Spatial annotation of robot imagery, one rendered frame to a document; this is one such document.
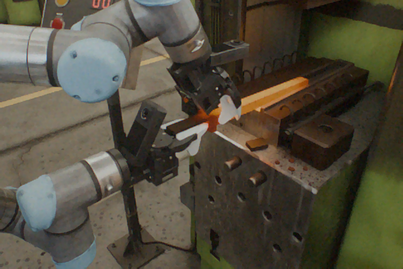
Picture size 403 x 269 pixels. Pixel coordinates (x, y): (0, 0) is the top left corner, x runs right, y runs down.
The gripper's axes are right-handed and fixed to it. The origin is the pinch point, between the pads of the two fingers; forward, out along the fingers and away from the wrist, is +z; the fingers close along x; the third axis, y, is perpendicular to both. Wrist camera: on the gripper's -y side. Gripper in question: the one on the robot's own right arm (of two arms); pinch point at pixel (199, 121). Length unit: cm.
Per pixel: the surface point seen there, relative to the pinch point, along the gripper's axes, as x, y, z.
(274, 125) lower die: 6.4, 4.7, 17.1
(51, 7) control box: -68, -12, -2
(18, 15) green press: -484, 79, 91
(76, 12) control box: -59, -11, 2
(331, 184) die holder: 22.1, 12.4, 17.8
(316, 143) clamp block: 17.2, 4.1, 17.1
